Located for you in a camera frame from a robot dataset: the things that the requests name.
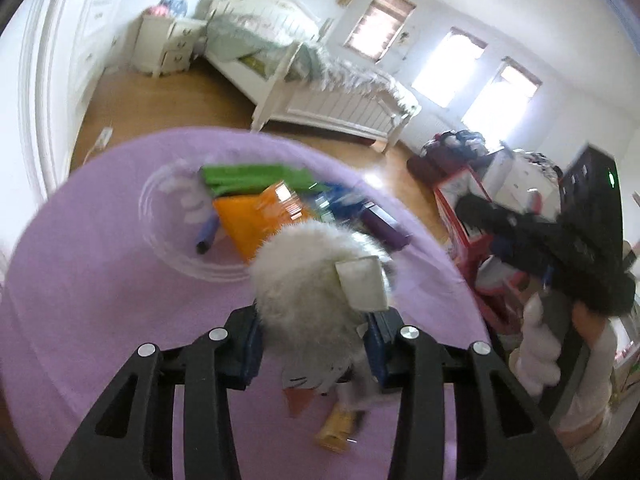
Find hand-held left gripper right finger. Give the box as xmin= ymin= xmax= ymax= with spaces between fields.
xmin=365 ymin=310 xmax=578 ymax=480

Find orange snack packet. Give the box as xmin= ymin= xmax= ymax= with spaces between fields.
xmin=214 ymin=182 xmax=313 ymax=263

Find blue snack packet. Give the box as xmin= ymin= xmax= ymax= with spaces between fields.
xmin=312 ymin=185 xmax=381 ymax=226

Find purple snack packet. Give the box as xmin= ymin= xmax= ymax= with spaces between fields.
xmin=362 ymin=205 xmax=412 ymax=251

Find dark pile of clothes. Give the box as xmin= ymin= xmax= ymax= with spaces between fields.
xmin=407 ymin=130 xmax=501 ymax=191

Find white bed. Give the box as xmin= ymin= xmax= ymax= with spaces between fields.
xmin=202 ymin=0 xmax=421 ymax=153

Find purple pen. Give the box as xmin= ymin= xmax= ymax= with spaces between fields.
xmin=196 ymin=212 xmax=221 ymax=256

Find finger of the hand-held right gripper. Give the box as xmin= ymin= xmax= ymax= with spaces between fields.
xmin=456 ymin=195 xmax=566 ymax=273

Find white fluffy plush toy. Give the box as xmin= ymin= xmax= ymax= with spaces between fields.
xmin=248 ymin=220 xmax=399 ymax=418

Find colourful items on nightstand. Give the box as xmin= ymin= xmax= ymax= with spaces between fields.
xmin=150 ymin=0 xmax=188 ymax=18

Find window with brown blind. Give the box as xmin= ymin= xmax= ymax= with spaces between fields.
xmin=412 ymin=27 xmax=488 ymax=108
xmin=345 ymin=0 xmax=417 ymax=63
xmin=462 ymin=57 xmax=543 ymax=133

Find white nightstand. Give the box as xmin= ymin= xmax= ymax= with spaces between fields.
xmin=131 ymin=12 xmax=206 ymax=78

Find yellow snack packet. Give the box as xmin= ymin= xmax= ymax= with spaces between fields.
xmin=315 ymin=402 xmax=366 ymax=456

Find red and white box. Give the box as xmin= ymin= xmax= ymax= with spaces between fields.
xmin=432 ymin=165 xmax=526 ymax=331

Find person's right hand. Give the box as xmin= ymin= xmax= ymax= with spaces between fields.
xmin=515 ymin=292 xmax=563 ymax=397

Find green snack packet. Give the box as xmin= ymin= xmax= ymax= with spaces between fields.
xmin=200 ymin=162 xmax=326 ymax=197

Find pale green quilt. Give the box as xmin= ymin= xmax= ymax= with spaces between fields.
xmin=207 ymin=10 xmax=321 ymax=73

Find clear glass plate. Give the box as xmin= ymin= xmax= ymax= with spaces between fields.
xmin=137 ymin=157 xmax=321 ymax=283

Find purple tablecloth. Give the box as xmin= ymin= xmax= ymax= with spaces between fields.
xmin=0 ymin=127 xmax=493 ymax=480

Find white wardrobe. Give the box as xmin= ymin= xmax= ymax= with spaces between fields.
xmin=20 ymin=0 xmax=136 ymax=196

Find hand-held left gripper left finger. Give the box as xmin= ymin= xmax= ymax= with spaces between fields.
xmin=50 ymin=307 xmax=263 ymax=480

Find grey fringed blanket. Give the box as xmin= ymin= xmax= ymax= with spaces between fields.
xmin=305 ymin=45 xmax=421 ymax=116

